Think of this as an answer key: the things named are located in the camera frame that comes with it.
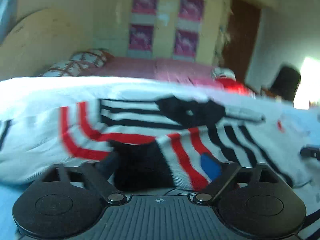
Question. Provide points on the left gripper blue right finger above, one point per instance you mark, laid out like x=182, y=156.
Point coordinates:
x=211, y=166

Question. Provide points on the light blue patterned bedspread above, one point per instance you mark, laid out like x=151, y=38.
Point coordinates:
x=30, y=135

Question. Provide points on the cream built-in wardrobe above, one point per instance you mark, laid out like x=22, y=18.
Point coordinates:
x=112, y=20

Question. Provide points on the patterned pillow far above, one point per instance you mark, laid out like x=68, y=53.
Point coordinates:
x=97, y=57

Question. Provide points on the purple poster lower right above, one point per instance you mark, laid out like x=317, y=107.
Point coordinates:
x=185, y=47

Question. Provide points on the blue window curtain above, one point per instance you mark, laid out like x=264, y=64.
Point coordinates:
x=8, y=14

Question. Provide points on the red folded garment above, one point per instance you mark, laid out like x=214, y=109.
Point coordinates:
x=234, y=86

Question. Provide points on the cream round headboard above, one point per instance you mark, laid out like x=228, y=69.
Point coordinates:
x=40, y=40

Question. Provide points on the patterned pillow near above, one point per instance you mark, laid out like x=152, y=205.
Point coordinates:
x=65, y=68

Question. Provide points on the black office chair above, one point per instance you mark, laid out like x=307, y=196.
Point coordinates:
x=286, y=83

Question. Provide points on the striped cartoon knit sweater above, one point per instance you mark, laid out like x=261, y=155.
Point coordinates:
x=160, y=141

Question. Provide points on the purple poster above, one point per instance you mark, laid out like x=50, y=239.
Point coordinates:
x=185, y=47
x=140, y=41
x=144, y=12
x=190, y=15

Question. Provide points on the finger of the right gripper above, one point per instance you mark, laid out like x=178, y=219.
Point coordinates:
x=310, y=152

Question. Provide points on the purple poster upper right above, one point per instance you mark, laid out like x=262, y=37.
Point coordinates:
x=190, y=15

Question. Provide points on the dark wooden door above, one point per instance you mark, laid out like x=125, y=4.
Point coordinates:
x=241, y=34

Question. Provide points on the checked white garment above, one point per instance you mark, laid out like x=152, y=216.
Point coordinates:
x=222, y=73

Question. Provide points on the purple poster upper left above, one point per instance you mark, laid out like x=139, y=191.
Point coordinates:
x=144, y=12

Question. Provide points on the pink quilted blanket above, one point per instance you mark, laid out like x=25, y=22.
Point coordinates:
x=167, y=70

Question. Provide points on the purple poster lower left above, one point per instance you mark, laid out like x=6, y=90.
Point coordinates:
x=140, y=41

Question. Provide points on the patterned pillow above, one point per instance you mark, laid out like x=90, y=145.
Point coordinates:
x=97, y=57
x=65, y=68

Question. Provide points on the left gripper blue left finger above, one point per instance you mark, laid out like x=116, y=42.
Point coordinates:
x=108, y=165

